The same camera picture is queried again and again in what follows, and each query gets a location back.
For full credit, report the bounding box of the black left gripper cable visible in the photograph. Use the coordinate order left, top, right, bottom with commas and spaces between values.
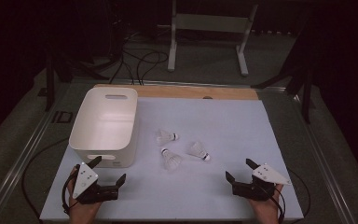
21, 137, 79, 220

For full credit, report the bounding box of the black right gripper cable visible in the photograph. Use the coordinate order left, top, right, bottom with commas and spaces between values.
271, 175, 311, 224

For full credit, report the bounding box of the black stand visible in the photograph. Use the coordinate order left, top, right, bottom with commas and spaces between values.
45, 55, 110, 112
251, 31, 315, 125

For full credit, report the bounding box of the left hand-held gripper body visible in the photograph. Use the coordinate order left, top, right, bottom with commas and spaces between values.
72, 161, 119, 205

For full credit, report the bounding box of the white plastic storage bin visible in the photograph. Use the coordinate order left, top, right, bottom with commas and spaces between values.
68, 87, 139, 169

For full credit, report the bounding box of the white metal stand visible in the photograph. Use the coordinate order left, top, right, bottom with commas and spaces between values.
167, 0, 259, 77

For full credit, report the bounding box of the metal floor rail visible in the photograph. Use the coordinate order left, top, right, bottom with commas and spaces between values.
288, 91, 358, 224
0, 99, 60, 224

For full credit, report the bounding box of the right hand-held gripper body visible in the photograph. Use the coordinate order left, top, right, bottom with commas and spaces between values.
232, 162, 292, 202

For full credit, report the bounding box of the pale blue table mat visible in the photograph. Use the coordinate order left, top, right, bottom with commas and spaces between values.
39, 96, 305, 222

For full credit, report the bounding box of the white shuttlecock with blue band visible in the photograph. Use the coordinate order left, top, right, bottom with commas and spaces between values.
160, 147, 183, 172
156, 129, 180, 147
186, 141, 212, 162

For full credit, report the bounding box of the person's right hand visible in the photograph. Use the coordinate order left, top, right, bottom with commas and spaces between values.
248, 183, 285, 218

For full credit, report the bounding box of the person's left hand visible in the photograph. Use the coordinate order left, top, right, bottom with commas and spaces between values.
67, 166, 103, 218

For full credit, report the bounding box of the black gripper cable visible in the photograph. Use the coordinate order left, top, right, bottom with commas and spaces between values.
271, 175, 311, 224
21, 137, 79, 220

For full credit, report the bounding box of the black floor cable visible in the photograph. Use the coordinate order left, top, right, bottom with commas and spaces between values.
109, 31, 137, 86
135, 50, 170, 86

